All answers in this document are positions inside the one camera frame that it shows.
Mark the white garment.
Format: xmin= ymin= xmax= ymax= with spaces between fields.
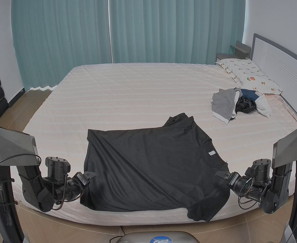
xmin=255 ymin=91 xmax=271 ymax=118

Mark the bed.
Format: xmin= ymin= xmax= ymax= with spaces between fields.
xmin=11 ymin=33 xmax=297 ymax=227

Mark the grey garment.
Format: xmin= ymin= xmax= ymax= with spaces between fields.
xmin=211 ymin=88 xmax=241 ymax=124

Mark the black T-shirt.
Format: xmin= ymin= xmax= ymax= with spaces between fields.
xmin=80 ymin=113 xmax=231 ymax=223

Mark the dark blue garment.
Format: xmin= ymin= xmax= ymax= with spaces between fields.
xmin=236 ymin=88 xmax=259 ymax=102

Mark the blue-green curtain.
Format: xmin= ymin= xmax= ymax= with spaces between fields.
xmin=11 ymin=0 xmax=113 ymax=92
xmin=109 ymin=0 xmax=246 ymax=65

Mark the black cable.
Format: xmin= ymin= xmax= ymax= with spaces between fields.
xmin=238 ymin=196 xmax=262 ymax=210
xmin=0 ymin=155 xmax=42 ymax=187

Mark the white printed pillow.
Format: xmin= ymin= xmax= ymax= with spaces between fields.
xmin=215 ymin=58 xmax=282 ymax=95

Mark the black shiny garment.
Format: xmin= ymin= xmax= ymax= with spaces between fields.
xmin=234 ymin=96 xmax=258 ymax=114

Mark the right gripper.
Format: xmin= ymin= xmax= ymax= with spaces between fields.
xmin=227 ymin=172 xmax=253 ymax=195

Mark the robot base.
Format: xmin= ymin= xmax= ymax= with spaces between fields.
xmin=114 ymin=231 xmax=201 ymax=243

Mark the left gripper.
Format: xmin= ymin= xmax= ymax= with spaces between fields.
xmin=64 ymin=172 xmax=89 ymax=202

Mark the grey bedside table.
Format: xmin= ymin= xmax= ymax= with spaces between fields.
xmin=216 ymin=41 xmax=251 ymax=61

